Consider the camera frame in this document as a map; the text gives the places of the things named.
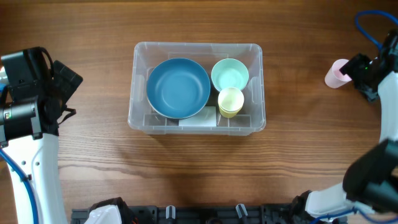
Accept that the pink plastic cup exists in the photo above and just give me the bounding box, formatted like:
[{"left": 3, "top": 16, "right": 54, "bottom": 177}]
[{"left": 325, "top": 59, "right": 351, "bottom": 88}]

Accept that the dark blue bowl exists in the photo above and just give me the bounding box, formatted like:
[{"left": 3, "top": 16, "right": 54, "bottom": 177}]
[{"left": 146, "top": 57, "right": 211, "bottom": 120}]

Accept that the mint green small bowl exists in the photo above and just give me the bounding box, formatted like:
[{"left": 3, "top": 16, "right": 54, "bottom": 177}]
[{"left": 211, "top": 58, "right": 249, "bottom": 91}]

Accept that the cream plastic cup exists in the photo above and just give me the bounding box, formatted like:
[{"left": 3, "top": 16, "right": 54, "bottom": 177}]
[{"left": 218, "top": 87, "right": 244, "bottom": 112}]

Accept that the yellow plastic cup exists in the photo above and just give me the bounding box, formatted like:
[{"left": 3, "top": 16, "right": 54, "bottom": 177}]
[{"left": 220, "top": 107, "right": 241, "bottom": 118}]

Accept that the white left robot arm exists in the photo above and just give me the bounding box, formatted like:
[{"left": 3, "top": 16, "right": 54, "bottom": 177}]
[{"left": 1, "top": 47, "right": 83, "bottom": 223}]

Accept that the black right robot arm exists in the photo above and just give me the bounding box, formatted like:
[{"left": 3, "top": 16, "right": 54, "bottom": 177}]
[{"left": 287, "top": 29, "right": 397, "bottom": 223}]

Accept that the clear plastic storage bin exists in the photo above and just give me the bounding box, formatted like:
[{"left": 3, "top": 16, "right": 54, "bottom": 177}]
[{"left": 127, "top": 42, "right": 266, "bottom": 136}]

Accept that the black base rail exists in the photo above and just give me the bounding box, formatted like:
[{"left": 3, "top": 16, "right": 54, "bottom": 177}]
[{"left": 70, "top": 197, "right": 348, "bottom": 224}]

